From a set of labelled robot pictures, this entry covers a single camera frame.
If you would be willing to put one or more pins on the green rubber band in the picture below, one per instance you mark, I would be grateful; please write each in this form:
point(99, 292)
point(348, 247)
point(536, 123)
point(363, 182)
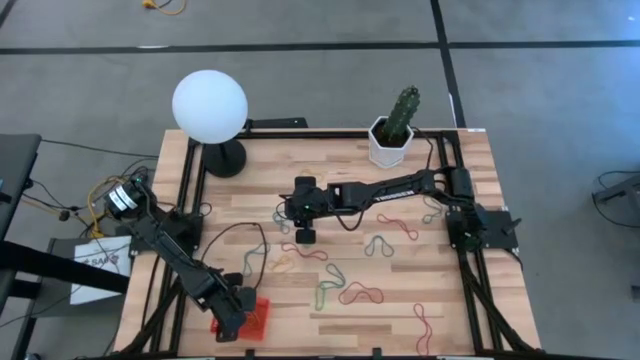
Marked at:
point(320, 292)

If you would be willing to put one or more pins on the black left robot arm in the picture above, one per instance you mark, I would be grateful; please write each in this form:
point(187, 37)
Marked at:
point(170, 245)

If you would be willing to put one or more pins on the white paper sign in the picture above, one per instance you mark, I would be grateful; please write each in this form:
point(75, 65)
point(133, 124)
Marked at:
point(110, 247)

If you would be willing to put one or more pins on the grey-blue rubber band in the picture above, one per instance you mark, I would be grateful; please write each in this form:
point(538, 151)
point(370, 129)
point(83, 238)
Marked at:
point(439, 209)

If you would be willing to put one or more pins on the green cactus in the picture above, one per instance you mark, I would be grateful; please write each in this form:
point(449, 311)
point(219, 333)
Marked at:
point(402, 112)

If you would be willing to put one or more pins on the teal rubber band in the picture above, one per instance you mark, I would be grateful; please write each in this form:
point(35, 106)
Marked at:
point(372, 240)
point(275, 218)
point(245, 265)

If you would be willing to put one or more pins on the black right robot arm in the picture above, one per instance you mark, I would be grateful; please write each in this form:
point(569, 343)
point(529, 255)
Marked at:
point(400, 192)

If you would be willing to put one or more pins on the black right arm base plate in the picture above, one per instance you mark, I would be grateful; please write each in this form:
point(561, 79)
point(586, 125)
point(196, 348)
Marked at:
point(500, 225)

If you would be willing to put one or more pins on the red rubber band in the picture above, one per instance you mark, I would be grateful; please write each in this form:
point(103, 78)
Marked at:
point(400, 223)
point(300, 251)
point(430, 332)
point(356, 283)

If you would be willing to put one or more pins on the black desk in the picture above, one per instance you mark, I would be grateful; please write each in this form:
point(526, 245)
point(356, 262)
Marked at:
point(15, 170)

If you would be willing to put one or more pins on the black power adapter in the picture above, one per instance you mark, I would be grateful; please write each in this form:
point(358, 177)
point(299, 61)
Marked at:
point(140, 176)

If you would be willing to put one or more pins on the white hexagonal plant pot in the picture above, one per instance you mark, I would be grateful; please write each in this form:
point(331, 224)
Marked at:
point(387, 157)

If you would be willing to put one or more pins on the black stand beam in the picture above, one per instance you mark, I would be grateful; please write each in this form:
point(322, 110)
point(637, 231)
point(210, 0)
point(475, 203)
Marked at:
point(60, 267)

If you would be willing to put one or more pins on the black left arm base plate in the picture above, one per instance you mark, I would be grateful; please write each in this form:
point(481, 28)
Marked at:
point(142, 246)

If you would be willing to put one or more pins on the black chair base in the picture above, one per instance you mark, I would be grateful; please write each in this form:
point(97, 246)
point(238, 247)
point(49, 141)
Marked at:
point(620, 192)

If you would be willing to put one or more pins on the tan rubber band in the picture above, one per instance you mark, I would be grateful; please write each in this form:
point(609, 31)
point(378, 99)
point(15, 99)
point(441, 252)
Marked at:
point(282, 264)
point(251, 316)

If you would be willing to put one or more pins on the red plastic mesh bin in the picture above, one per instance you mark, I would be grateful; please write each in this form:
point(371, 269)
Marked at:
point(262, 312)

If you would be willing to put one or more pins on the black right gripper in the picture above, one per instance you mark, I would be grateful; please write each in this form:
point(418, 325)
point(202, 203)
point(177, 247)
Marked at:
point(310, 200)

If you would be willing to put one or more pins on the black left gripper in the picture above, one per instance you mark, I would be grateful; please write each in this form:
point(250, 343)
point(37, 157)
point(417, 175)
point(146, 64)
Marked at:
point(227, 312)

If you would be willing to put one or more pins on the white globe lamp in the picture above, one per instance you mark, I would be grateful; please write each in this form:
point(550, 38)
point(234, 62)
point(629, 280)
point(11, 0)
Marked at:
point(210, 107)

